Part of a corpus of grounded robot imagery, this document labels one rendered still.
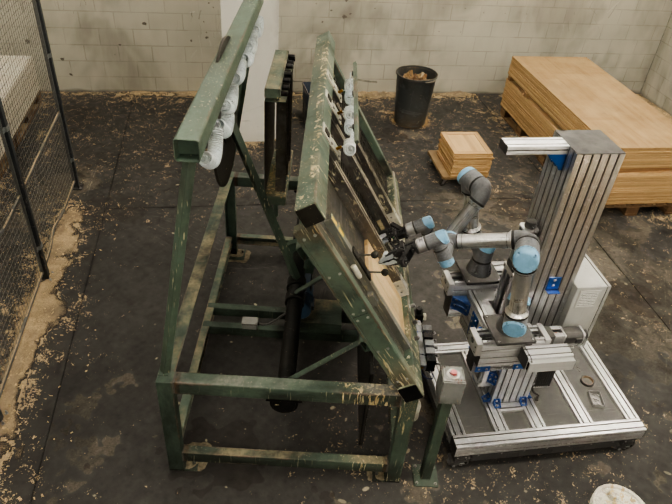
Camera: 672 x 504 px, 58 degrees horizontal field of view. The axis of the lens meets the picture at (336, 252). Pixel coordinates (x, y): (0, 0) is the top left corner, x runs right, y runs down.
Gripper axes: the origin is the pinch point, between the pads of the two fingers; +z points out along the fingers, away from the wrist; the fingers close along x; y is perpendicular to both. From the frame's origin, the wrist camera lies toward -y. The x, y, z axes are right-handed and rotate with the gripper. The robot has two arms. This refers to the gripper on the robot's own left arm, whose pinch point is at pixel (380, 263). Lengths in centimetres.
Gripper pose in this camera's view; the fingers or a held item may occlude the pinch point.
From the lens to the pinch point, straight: 303.2
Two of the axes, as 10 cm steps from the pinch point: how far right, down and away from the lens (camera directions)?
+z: -8.9, 3.5, 2.8
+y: 0.2, -6.1, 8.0
